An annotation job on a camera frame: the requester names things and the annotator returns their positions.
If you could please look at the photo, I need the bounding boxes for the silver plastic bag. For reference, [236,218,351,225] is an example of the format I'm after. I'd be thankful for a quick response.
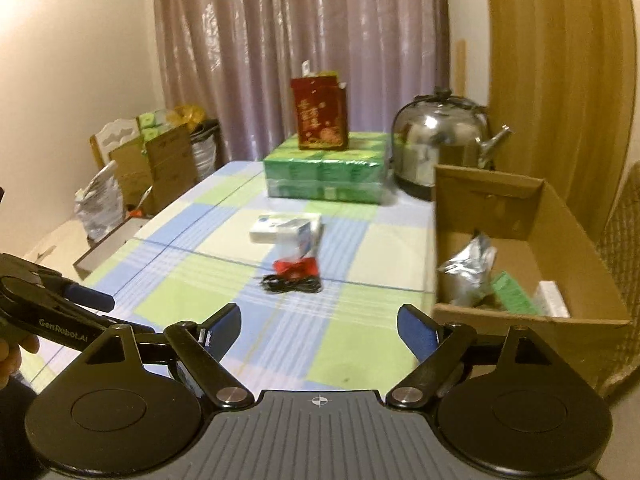
[191,120,221,182]

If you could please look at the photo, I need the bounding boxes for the person's left hand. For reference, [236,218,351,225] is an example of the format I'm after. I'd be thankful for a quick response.
[0,334,40,392]

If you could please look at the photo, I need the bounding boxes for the gold ribbon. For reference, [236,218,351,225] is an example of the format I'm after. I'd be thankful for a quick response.
[169,104,206,127]

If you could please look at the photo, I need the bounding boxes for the open white shallow box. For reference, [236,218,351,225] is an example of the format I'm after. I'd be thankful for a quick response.
[73,217,152,282]

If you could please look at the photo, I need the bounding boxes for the silver foil pouch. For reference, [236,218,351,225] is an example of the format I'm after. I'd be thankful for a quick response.
[437,233,499,307]

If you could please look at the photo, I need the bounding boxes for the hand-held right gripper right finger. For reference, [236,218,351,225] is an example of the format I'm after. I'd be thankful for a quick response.
[386,304,568,408]

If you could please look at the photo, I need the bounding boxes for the red gift bag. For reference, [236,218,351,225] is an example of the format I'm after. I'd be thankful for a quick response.
[290,73,350,151]

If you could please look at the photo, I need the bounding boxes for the brown cardboard box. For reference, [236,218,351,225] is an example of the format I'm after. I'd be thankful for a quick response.
[432,164,632,366]

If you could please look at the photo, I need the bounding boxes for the stainless steel kettle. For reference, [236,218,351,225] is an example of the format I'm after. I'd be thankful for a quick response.
[391,88,514,202]

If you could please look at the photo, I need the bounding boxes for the white plastic bag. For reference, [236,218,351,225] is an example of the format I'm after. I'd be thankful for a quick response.
[74,160,125,242]

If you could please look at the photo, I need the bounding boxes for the white printed paper strip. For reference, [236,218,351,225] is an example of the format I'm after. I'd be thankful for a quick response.
[537,281,571,319]

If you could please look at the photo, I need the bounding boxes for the brown cardboard carton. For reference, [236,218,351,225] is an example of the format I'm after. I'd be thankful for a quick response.
[108,125,199,214]

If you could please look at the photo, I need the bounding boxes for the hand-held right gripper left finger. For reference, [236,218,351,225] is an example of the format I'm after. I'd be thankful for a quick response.
[72,303,253,408]

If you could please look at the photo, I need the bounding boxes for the checked tablecloth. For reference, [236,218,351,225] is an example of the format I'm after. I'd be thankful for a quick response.
[20,161,441,397]

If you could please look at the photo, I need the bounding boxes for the red small packet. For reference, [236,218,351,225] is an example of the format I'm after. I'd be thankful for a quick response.
[273,257,319,277]

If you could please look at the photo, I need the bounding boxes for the small white blue box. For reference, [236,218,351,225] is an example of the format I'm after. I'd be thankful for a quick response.
[294,220,324,257]

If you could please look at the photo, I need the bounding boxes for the wooden wardrobe panel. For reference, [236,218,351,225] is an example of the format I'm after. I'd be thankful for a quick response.
[484,0,639,213]

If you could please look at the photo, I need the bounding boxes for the white chair back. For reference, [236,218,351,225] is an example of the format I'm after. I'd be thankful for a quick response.
[89,118,142,167]

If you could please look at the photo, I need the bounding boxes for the green packet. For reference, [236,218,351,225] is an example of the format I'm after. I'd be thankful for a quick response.
[490,270,539,316]

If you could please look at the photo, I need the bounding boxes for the green tissue multipack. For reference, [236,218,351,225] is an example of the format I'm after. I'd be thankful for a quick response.
[263,132,392,205]

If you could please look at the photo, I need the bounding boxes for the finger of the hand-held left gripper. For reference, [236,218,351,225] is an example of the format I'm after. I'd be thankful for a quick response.
[0,254,115,311]
[0,276,156,336]

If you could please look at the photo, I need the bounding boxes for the white box blue print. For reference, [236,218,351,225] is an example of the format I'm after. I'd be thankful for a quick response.
[249,212,322,244]

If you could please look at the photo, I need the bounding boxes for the coiled black cable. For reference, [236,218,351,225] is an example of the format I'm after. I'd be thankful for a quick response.
[261,273,323,294]

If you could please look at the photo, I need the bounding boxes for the small green tissue packs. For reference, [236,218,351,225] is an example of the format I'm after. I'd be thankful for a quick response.
[137,109,174,142]

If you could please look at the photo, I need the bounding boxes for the mauve curtain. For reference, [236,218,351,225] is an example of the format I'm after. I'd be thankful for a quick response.
[151,0,452,165]

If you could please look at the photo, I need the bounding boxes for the beige quilted cover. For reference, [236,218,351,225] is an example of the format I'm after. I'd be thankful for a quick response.
[596,161,640,402]

